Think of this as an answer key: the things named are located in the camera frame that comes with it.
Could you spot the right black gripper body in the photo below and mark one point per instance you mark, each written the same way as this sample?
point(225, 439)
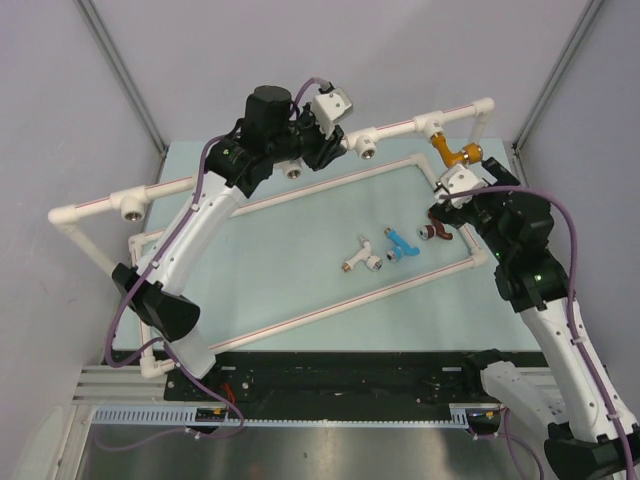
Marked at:
point(484, 210)

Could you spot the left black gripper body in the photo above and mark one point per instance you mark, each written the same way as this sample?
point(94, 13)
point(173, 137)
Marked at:
point(308, 135)

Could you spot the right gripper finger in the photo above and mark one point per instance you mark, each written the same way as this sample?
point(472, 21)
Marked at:
point(446, 214)
point(503, 177)

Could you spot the orange water faucet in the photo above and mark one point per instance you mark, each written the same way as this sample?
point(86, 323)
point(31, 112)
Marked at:
point(469, 154)

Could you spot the white PVC pipe frame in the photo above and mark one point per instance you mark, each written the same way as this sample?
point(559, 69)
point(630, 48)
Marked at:
point(135, 341)

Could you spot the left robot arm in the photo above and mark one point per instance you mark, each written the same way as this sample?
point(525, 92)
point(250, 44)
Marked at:
point(275, 128)

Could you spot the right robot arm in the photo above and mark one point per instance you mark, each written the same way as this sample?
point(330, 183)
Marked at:
point(587, 432)

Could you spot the brown water faucet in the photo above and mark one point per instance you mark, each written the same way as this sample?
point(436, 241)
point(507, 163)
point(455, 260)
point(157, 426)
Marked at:
point(434, 229)

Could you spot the blue water faucet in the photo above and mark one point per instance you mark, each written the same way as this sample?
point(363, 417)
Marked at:
point(400, 248)

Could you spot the white water faucet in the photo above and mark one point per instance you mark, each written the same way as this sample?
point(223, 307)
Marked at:
point(364, 255)

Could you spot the light blue table mat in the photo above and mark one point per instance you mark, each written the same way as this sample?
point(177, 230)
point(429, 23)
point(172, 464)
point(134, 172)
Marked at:
point(278, 264)

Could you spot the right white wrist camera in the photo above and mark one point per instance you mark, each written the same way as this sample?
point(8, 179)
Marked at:
point(457, 179)

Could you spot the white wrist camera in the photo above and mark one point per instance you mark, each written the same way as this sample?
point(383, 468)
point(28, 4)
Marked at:
point(330, 108)
point(457, 179)

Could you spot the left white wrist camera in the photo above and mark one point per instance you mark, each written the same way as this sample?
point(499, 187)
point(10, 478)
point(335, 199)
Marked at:
point(330, 108)

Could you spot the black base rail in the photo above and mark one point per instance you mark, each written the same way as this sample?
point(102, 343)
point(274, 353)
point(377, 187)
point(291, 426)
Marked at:
point(315, 386)

